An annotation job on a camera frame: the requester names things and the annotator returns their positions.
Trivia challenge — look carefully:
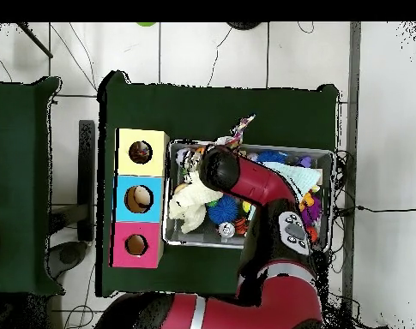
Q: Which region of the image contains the shallow metal mesh bin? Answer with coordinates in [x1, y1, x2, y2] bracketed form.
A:
[161, 138, 336, 254]

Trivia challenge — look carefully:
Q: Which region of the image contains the wooden box with three holes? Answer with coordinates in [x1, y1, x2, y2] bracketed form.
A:
[109, 128, 170, 269]

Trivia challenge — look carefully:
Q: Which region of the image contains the dark grey stand foot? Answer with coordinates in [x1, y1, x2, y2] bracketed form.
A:
[47, 240, 89, 279]

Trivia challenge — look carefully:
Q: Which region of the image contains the dark green side table cloth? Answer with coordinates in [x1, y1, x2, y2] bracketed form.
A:
[0, 75, 65, 297]

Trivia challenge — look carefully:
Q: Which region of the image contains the light blue knitted cloth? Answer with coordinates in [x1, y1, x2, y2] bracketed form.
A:
[262, 160, 323, 203]

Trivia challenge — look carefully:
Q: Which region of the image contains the purple spiky ball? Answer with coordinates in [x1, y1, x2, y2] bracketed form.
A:
[301, 194, 323, 227]

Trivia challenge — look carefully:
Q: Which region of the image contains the small blue spiky ball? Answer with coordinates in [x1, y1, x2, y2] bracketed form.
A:
[206, 194, 241, 225]

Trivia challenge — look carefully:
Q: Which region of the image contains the colourful confetti paper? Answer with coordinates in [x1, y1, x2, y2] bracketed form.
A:
[129, 141, 153, 165]
[214, 113, 256, 150]

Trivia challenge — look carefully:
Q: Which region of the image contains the cream knitted cloth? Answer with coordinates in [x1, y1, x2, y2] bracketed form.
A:
[167, 170, 226, 234]

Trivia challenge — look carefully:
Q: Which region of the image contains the large blue spiky ball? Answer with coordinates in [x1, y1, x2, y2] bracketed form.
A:
[255, 150, 287, 165]

